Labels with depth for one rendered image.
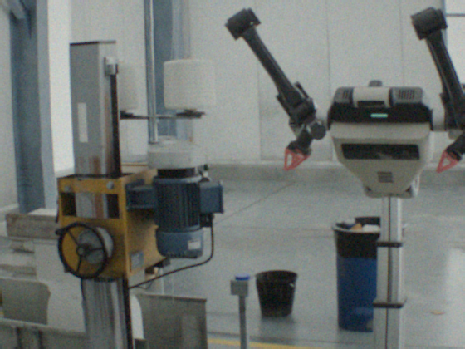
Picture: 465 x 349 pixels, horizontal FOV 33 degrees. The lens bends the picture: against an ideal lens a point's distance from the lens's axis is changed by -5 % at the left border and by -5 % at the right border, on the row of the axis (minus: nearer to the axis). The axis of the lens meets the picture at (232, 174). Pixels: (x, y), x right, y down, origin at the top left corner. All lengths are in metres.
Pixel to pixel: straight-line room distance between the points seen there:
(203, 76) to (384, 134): 0.77
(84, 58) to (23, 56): 6.27
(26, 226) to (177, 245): 0.94
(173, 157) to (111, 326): 0.59
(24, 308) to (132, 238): 1.33
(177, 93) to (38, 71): 6.01
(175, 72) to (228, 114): 8.84
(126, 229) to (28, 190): 6.39
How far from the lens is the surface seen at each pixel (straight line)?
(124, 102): 2.72
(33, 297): 3.77
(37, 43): 8.56
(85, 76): 2.54
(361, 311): 5.06
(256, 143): 11.34
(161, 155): 2.47
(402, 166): 3.11
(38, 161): 8.77
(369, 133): 3.04
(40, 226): 3.25
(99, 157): 2.53
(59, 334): 3.08
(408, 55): 10.75
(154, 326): 3.47
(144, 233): 2.66
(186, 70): 2.59
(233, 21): 2.81
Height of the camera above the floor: 1.69
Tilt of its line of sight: 8 degrees down
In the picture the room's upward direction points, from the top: 2 degrees counter-clockwise
